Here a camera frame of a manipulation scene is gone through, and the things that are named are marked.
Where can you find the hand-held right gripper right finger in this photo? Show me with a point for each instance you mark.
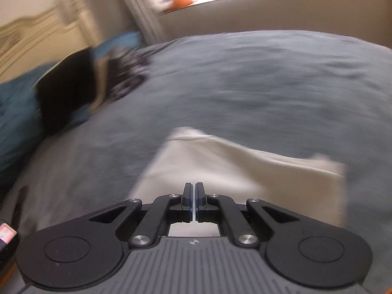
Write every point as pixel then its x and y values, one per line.
pixel 200 200

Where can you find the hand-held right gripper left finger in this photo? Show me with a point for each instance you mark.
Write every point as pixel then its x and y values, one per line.
pixel 186 200

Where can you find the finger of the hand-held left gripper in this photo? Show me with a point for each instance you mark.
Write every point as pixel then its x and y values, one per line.
pixel 20 208

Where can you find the white sweatshirt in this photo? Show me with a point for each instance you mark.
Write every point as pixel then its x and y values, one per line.
pixel 245 174

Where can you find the black cloth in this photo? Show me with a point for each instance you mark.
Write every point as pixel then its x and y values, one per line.
pixel 66 92

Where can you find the grey bed blanket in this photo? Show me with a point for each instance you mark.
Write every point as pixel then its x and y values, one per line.
pixel 260 82

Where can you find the plaid shirt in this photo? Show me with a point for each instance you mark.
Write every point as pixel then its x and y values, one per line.
pixel 128 70

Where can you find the beige cloth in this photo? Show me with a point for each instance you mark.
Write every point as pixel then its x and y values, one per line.
pixel 99 82

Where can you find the cream carved headboard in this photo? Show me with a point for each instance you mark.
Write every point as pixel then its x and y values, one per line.
pixel 39 27

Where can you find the grey curtain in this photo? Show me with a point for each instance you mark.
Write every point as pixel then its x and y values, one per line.
pixel 141 9

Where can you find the orange bag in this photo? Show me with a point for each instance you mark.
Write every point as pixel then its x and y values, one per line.
pixel 182 0

